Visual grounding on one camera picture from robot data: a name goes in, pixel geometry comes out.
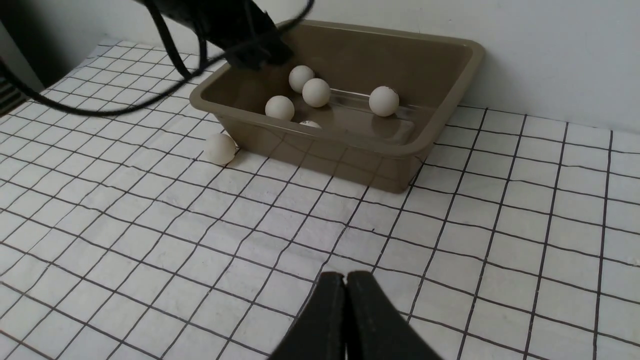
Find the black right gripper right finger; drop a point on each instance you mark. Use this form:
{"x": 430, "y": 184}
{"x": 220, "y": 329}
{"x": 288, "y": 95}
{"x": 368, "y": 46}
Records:
{"x": 374, "y": 329}

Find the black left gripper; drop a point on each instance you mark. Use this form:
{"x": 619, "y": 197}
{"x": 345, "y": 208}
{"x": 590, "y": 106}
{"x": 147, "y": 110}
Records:
{"x": 229, "y": 23}

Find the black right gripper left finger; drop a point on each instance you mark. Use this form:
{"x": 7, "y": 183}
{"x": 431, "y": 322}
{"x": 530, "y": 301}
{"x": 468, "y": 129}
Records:
{"x": 318, "y": 332}

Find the white ping-pong ball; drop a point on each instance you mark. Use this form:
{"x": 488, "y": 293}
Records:
{"x": 220, "y": 149}
{"x": 384, "y": 101}
{"x": 316, "y": 93}
{"x": 299, "y": 76}
{"x": 280, "y": 107}

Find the white ball with red logo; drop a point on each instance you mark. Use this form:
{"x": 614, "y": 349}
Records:
{"x": 310, "y": 123}

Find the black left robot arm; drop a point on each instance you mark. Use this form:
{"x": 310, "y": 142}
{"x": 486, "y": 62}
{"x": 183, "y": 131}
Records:
{"x": 184, "y": 12}

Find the olive plastic storage bin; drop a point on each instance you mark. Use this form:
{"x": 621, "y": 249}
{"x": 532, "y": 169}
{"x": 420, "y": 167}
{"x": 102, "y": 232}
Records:
{"x": 430, "y": 73}

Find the white grid-patterned tablecloth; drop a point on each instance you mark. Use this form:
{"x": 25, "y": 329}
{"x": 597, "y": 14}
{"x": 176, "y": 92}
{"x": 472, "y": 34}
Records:
{"x": 518, "y": 240}

